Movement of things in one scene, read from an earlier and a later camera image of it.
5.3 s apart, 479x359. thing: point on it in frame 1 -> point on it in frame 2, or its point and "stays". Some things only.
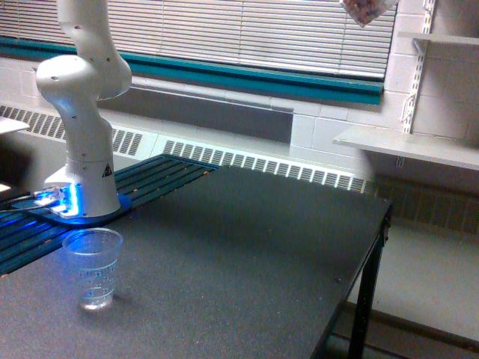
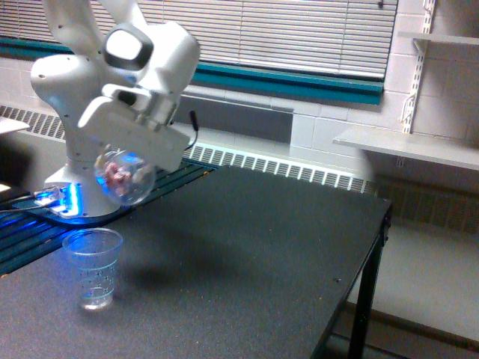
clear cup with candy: [366, 11] -> [124, 175]
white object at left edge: [7, 125] stays
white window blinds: [301, 35] stays
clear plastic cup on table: [93, 253] stays
